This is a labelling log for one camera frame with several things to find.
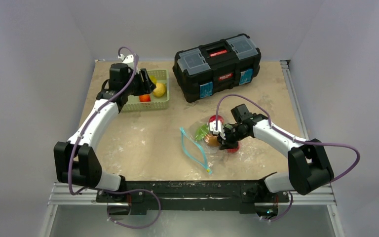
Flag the yellow fake pear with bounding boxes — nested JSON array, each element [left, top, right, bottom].
[[152, 82, 167, 98]]

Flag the clear zip top bag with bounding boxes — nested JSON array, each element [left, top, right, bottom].
[[180, 115, 240, 175]]

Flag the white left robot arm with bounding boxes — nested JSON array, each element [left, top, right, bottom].
[[53, 63, 155, 202]]

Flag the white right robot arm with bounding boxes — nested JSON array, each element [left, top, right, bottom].
[[209, 104, 334, 201]]

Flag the red fake tomato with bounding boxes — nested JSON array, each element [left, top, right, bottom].
[[227, 143, 240, 154]]

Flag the brown orange fake fruit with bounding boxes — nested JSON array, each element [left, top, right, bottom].
[[204, 134, 220, 147]]

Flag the red fake apple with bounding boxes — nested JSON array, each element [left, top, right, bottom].
[[209, 115, 225, 124]]

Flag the green perforated plastic basket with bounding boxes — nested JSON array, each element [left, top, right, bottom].
[[121, 69, 170, 113]]

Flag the black plastic toolbox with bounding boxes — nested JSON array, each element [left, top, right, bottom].
[[172, 34, 262, 103]]

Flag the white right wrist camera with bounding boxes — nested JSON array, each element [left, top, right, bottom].
[[208, 120, 225, 139]]

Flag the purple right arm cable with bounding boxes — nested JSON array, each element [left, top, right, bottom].
[[215, 94, 361, 185]]

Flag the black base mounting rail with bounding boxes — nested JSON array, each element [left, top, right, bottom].
[[96, 180, 290, 216]]

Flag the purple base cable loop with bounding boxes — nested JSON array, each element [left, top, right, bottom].
[[107, 189, 162, 231]]

